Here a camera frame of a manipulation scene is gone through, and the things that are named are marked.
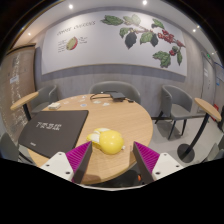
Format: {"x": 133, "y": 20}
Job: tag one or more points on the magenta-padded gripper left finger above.
{"x": 79, "y": 155}

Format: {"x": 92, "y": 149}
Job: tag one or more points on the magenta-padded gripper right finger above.
{"x": 146, "y": 156}

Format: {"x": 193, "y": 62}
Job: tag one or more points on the yellow computer mouse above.
{"x": 110, "y": 141}

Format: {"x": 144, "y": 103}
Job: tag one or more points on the small white paper packet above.
{"x": 106, "y": 104}
{"x": 96, "y": 102}
{"x": 83, "y": 105}

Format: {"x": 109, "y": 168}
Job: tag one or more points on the grey armchair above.
{"x": 115, "y": 86}
{"x": 46, "y": 95}
{"x": 176, "y": 103}
{"x": 8, "y": 148}

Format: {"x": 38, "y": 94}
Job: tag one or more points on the black box device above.
{"x": 117, "y": 96}

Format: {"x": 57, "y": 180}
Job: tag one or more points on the small round wooden side table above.
{"x": 24, "y": 100}
{"x": 208, "y": 108}

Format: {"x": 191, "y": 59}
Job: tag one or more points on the ceiling spot lights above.
{"x": 70, "y": 6}

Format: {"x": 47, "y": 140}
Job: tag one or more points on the beige wall notice board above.
{"x": 16, "y": 90}

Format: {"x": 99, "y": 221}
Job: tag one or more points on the coffee plant wall mural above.
{"x": 100, "y": 46}

